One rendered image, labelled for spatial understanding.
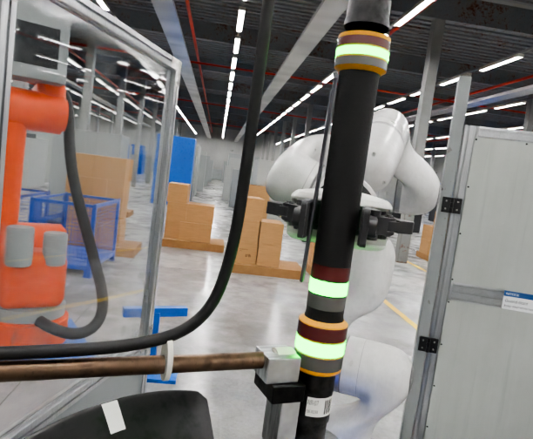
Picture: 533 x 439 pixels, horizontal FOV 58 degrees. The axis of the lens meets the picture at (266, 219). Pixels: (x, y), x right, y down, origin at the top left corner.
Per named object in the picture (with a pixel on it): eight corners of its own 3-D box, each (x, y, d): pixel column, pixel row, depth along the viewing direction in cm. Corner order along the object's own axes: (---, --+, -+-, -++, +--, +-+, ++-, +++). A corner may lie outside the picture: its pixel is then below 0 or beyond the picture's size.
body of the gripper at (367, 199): (381, 247, 57) (386, 264, 46) (296, 234, 59) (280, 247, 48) (391, 185, 56) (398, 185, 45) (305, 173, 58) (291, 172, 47)
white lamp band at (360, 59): (352, 60, 37) (354, 50, 37) (324, 69, 41) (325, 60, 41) (397, 72, 39) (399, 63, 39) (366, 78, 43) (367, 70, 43)
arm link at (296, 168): (330, 97, 87) (271, 150, 61) (413, 134, 84) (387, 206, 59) (312, 140, 91) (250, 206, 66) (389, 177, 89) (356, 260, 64)
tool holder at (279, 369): (263, 489, 38) (279, 369, 37) (233, 439, 44) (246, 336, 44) (358, 473, 42) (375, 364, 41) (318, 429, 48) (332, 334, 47)
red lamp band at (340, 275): (322, 281, 40) (325, 267, 40) (303, 272, 43) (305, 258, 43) (356, 282, 41) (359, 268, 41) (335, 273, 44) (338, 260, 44)
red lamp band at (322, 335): (311, 344, 40) (313, 330, 39) (288, 326, 44) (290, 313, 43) (355, 343, 41) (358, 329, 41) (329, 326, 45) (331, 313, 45)
